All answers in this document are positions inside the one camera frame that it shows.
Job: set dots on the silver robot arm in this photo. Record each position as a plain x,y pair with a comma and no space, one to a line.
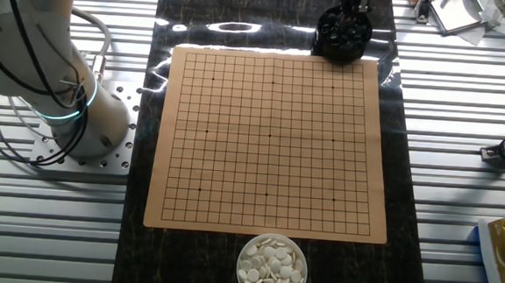
29,57

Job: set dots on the tan go board mat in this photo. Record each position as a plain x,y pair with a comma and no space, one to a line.
242,158

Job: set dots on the black bowl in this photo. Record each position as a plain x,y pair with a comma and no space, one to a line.
341,52

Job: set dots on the silver flat tablet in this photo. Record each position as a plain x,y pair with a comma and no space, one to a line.
453,13

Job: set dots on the crumpled white paper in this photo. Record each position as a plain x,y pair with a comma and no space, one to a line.
499,16

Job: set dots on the black marble pattern mat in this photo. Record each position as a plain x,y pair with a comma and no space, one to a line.
349,275

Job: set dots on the white bowl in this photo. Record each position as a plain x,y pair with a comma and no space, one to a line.
239,272

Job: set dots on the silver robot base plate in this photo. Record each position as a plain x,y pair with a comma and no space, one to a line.
115,164

